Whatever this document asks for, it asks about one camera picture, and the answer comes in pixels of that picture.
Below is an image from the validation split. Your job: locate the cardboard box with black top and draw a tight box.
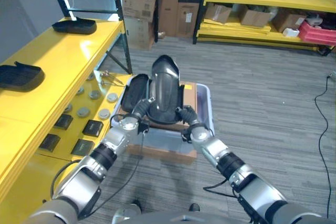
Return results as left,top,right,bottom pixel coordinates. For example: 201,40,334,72
175,0,202,39

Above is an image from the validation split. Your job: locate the open brown cardboard box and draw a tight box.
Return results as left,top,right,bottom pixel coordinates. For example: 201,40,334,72
238,5,274,28
271,8,307,34

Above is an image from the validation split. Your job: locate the translucent plastic box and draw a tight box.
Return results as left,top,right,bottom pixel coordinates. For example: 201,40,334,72
110,76,216,154

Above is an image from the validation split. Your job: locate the tall brown cardboard box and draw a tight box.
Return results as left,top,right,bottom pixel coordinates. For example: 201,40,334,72
156,0,181,38

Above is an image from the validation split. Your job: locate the large black curved shell part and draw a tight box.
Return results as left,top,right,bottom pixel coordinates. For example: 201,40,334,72
145,55,186,125

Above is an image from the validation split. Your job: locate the red plastic bin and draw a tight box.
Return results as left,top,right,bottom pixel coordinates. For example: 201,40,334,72
298,20,336,47

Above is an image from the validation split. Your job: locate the yellow shelf board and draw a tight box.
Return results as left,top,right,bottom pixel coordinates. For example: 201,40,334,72
0,71,134,224
0,18,124,196

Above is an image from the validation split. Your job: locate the black sole-shaped part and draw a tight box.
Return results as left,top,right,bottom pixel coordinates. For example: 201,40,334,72
122,73,151,112
51,16,97,35
0,61,46,93

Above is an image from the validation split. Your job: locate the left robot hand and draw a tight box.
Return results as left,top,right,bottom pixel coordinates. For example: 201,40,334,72
132,97,156,120

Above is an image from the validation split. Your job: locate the printed brown cardboard box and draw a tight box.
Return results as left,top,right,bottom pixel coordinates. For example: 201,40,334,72
121,0,158,23

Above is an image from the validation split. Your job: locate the black floor cable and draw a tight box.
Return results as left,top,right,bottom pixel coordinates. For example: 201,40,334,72
314,71,336,220

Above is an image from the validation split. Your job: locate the small white box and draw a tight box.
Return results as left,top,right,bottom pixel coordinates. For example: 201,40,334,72
282,27,300,38

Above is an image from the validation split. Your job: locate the grey robot torso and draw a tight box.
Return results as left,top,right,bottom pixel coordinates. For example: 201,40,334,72
112,202,336,224

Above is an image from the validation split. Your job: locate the open cardboard box white paper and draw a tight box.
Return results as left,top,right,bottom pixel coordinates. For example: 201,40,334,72
204,3,233,25

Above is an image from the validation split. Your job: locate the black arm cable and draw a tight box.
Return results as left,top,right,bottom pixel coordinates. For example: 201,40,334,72
203,178,240,199
49,113,148,220

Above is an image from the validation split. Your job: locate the plain brown cardboard box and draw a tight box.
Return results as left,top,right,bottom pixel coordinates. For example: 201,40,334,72
123,16,156,51

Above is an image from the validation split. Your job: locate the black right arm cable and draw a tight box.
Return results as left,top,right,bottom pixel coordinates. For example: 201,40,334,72
203,178,240,199

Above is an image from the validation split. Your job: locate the white device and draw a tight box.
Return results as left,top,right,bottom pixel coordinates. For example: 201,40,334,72
305,14,324,27

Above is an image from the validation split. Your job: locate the left dark robot foot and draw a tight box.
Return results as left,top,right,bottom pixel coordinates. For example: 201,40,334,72
130,199,143,214

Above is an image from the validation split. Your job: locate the black steel shelf frame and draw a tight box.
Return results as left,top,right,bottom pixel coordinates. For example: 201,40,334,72
46,0,134,75

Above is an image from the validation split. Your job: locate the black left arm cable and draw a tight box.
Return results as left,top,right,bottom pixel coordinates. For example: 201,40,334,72
49,113,148,220

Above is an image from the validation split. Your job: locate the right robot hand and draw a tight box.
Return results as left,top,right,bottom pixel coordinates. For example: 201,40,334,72
175,105,200,126

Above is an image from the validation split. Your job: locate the small black square box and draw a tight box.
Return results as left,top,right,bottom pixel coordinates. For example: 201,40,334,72
70,138,96,156
38,133,61,153
54,114,74,131
82,119,104,138

